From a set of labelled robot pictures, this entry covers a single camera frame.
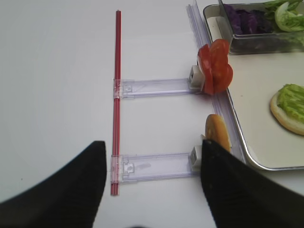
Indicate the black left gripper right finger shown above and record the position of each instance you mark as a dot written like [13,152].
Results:
[240,197]

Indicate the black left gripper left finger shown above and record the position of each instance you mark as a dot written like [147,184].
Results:
[70,198]

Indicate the tomato slices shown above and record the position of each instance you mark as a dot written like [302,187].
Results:
[213,63]

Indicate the lettuce leaf on bun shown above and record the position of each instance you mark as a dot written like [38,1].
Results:
[291,100]

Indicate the green lettuce in container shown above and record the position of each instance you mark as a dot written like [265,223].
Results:
[285,14]

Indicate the left front clear slide holder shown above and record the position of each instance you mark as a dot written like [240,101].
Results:
[172,161]

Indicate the clear slide holder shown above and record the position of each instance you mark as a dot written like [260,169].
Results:
[160,87]
[172,161]

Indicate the left bun half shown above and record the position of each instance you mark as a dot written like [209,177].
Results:
[215,129]

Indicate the bottom bun on tray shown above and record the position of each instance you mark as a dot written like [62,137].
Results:
[287,122]

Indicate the metal tray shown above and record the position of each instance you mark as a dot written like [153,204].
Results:
[263,141]

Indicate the left rear clear slide holder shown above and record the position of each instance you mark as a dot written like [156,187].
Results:
[160,87]

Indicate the clear plastic container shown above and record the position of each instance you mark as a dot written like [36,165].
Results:
[277,41]

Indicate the left red rod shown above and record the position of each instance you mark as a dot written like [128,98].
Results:
[117,100]

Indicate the purple cabbage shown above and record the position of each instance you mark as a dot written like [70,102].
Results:
[246,22]

